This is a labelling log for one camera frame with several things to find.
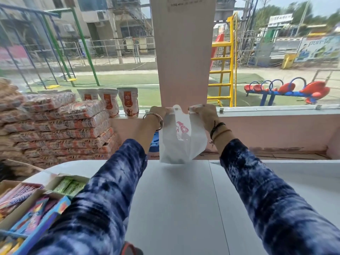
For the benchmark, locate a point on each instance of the person's right hand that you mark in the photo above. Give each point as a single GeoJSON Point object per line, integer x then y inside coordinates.
{"type": "Point", "coordinates": [207, 116]}

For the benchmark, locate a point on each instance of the person's left hand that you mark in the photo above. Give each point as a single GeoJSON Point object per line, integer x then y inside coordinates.
{"type": "Point", "coordinates": [155, 118]}

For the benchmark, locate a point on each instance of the person's left fingers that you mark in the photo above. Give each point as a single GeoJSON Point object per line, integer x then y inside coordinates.
{"type": "Point", "coordinates": [166, 110]}

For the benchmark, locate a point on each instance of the person's right fingers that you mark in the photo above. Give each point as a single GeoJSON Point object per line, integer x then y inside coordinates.
{"type": "Point", "coordinates": [196, 109]}

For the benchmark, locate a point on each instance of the white plastic carry bag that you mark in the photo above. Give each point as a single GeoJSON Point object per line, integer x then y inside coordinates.
{"type": "Point", "coordinates": [183, 140]}

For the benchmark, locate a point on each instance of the person's right forearm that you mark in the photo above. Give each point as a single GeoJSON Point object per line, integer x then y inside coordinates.
{"type": "Point", "coordinates": [268, 199]}

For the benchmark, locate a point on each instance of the person's left forearm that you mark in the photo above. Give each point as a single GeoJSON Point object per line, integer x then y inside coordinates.
{"type": "Point", "coordinates": [106, 199]}

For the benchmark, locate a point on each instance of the silver bangle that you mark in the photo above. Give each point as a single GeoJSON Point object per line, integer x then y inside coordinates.
{"type": "Point", "coordinates": [160, 122]}

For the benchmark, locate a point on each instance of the thin brown bangle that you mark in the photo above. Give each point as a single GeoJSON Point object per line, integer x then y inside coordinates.
{"type": "Point", "coordinates": [221, 133]}

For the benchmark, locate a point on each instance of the blue printed bag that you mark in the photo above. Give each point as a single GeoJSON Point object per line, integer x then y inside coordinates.
{"type": "Point", "coordinates": [154, 147]}

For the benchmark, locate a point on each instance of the white orange dog food pouch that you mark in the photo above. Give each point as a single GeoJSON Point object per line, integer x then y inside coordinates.
{"type": "Point", "coordinates": [87, 95]}
{"type": "Point", "coordinates": [128, 102]}
{"type": "Point", "coordinates": [110, 102]}

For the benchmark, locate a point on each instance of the yellow playground ladder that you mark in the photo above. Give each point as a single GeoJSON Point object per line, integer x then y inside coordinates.
{"type": "Point", "coordinates": [229, 63]}

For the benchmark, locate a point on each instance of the red slide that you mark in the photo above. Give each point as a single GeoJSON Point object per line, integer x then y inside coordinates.
{"type": "Point", "coordinates": [216, 47]}

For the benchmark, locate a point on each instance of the metal railing fence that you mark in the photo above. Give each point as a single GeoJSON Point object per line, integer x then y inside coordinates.
{"type": "Point", "coordinates": [119, 50]}

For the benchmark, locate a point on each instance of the red blue playground seesaw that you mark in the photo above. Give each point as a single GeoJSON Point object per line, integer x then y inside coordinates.
{"type": "Point", "coordinates": [286, 90]}

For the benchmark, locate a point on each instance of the yellow bin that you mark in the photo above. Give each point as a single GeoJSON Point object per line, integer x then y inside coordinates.
{"type": "Point", "coordinates": [288, 61]}

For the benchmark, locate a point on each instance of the stack of orange white packets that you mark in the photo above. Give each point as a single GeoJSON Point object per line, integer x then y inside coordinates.
{"type": "Point", "coordinates": [61, 124]}

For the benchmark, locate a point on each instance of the cardboard box of green sachets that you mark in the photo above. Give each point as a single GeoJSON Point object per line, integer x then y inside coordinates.
{"type": "Point", "coordinates": [67, 184]}

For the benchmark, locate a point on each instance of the white signboard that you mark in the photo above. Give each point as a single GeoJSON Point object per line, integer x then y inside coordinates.
{"type": "Point", "coordinates": [280, 19]}

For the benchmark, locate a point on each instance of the painted banner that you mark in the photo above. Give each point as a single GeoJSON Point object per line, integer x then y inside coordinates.
{"type": "Point", "coordinates": [318, 49]}

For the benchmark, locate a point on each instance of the blue box of candy sticks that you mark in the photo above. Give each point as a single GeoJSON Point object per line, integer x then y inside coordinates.
{"type": "Point", "coordinates": [31, 217]}

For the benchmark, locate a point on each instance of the cardboard box of pink candy rolls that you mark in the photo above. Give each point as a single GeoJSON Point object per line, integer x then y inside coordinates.
{"type": "Point", "coordinates": [16, 196]}

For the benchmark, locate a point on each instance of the white window frame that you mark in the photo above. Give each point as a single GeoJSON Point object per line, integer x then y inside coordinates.
{"type": "Point", "coordinates": [279, 110]}

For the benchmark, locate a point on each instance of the green swing frame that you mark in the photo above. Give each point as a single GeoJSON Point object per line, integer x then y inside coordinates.
{"type": "Point", "coordinates": [85, 47]}

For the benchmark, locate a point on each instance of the wall air conditioner unit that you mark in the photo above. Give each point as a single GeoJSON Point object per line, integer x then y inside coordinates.
{"type": "Point", "coordinates": [101, 15]}

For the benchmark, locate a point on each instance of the blue swing frame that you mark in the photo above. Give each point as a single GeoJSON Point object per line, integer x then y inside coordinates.
{"type": "Point", "coordinates": [39, 31]}

